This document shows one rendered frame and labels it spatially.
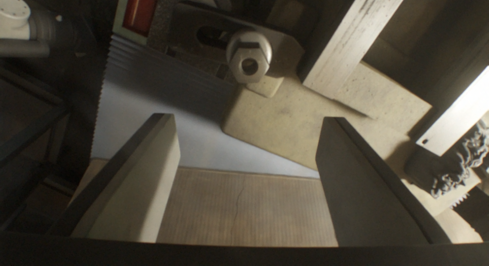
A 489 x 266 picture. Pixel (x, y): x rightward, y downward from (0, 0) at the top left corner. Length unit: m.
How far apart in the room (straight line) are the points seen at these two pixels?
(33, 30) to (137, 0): 0.25
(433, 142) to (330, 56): 0.15
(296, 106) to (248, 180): 0.33
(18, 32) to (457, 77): 0.70
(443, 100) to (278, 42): 0.17
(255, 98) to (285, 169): 0.35
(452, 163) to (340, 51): 0.22
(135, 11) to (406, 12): 0.42
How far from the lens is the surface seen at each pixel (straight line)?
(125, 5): 0.50
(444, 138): 0.31
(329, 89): 0.22
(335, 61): 0.21
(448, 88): 0.30
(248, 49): 0.17
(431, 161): 0.38
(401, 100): 0.27
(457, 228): 0.77
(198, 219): 0.54
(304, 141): 0.32
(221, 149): 0.57
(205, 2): 0.25
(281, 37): 0.22
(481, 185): 0.69
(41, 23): 0.67
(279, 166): 0.60
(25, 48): 0.64
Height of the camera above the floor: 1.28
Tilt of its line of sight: 58 degrees down
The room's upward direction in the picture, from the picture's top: 178 degrees counter-clockwise
